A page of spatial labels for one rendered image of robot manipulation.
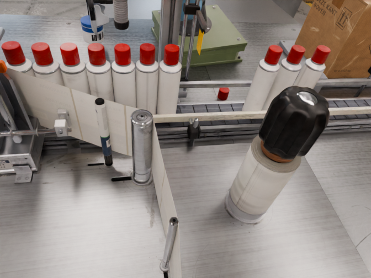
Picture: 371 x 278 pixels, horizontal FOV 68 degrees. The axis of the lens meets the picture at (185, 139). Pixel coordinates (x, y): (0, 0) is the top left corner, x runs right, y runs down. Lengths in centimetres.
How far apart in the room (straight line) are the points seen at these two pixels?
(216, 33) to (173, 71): 49
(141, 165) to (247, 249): 26
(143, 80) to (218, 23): 59
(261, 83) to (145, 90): 29
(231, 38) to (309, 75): 40
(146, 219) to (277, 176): 27
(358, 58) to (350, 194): 53
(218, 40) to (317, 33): 37
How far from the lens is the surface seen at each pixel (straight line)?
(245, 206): 55
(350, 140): 98
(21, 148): 64
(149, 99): 67
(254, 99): 76
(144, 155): 53
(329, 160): 88
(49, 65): 64
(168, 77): 64
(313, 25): 122
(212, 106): 80
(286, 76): 75
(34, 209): 62
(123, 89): 65
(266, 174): 47
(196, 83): 74
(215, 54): 105
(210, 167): 66
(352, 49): 113
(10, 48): 64
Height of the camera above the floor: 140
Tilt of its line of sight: 48 degrees down
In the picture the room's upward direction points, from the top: 10 degrees clockwise
